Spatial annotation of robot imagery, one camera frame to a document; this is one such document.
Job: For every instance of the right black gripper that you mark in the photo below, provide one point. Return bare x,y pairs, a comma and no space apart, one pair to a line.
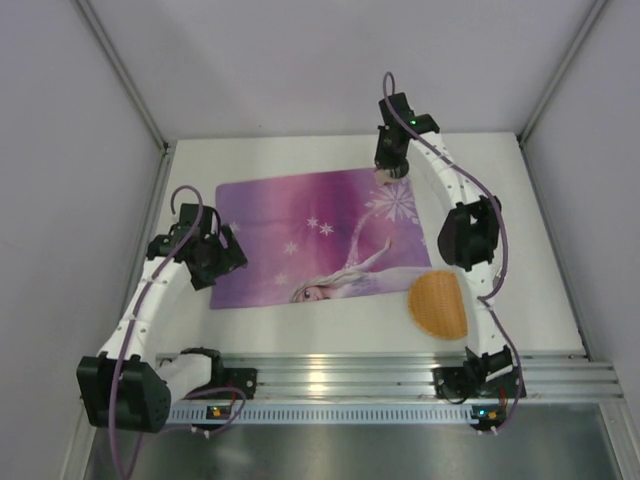
391,167

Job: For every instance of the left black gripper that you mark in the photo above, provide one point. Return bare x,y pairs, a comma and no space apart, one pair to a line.
226,261

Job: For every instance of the beige metal cup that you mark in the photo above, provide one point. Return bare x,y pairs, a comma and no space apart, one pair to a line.
390,176

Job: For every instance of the purple printed cloth placemat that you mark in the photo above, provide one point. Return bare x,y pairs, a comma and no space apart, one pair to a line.
320,236

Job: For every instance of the round orange woven plate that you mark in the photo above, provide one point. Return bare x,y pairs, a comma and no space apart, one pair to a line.
436,305

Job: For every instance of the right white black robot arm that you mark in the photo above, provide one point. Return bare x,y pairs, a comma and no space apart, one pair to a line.
472,239

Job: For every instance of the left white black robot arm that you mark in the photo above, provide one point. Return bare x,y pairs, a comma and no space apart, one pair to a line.
123,386

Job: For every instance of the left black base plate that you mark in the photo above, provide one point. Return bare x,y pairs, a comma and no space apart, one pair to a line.
240,380

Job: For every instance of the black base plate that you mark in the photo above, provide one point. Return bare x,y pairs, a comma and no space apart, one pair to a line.
451,384
240,380

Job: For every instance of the aluminium mounting rail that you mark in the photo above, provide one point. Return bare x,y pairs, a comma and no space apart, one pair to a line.
406,377

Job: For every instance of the perforated grey cable duct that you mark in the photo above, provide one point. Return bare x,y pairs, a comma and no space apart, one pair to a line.
253,413

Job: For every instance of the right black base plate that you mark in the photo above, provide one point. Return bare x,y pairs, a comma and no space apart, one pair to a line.
451,384

